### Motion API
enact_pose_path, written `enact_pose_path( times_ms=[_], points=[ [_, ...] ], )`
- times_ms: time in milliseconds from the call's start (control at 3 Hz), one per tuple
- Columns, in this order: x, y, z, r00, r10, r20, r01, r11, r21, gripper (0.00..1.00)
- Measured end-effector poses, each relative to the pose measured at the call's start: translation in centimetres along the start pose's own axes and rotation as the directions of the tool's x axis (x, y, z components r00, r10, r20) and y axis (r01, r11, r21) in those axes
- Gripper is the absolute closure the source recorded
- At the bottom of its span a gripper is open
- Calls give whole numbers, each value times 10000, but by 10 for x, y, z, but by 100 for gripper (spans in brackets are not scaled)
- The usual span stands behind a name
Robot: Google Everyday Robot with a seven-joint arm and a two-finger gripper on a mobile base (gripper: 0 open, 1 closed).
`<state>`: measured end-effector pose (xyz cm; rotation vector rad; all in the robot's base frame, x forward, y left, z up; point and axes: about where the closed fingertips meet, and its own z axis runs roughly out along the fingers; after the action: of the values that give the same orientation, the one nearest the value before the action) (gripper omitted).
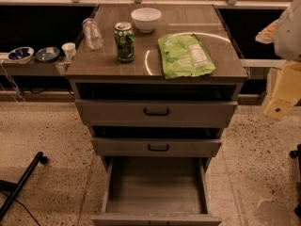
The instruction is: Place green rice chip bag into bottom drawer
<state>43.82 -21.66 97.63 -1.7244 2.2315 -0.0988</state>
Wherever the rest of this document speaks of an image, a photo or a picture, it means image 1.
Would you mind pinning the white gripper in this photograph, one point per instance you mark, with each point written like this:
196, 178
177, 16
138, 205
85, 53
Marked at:
289, 33

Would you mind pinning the green rice chip bag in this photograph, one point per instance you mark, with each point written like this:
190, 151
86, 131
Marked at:
183, 55

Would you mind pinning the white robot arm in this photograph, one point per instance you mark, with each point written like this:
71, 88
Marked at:
285, 34

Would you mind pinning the grey drawer cabinet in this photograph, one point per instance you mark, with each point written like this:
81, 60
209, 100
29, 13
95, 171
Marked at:
99, 75

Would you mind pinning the open bottom drawer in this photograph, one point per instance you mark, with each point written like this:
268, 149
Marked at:
155, 191

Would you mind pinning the middle drawer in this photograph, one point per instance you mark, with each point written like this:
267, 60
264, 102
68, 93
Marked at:
156, 147

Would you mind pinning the top drawer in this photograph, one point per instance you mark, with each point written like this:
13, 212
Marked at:
156, 113

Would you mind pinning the black chair wheel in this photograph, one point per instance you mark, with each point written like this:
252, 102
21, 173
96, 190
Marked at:
296, 156

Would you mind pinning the white bowl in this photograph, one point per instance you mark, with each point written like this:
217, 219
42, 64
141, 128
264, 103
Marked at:
146, 19

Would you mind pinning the green soda can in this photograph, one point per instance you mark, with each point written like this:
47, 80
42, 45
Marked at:
125, 40

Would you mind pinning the clear plastic bottle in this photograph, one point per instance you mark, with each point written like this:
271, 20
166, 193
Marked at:
92, 33

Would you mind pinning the small white paper cup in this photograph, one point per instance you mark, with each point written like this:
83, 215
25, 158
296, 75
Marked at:
69, 49

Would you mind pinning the dark blue bowl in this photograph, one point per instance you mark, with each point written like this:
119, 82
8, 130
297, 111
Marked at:
47, 54

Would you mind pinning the blue patterned bowl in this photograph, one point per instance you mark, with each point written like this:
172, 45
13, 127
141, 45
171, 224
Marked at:
21, 55

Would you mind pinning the grey side shelf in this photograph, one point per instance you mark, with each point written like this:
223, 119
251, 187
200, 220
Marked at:
33, 67

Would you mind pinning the black stand leg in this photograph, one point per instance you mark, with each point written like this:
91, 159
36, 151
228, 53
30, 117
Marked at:
13, 189

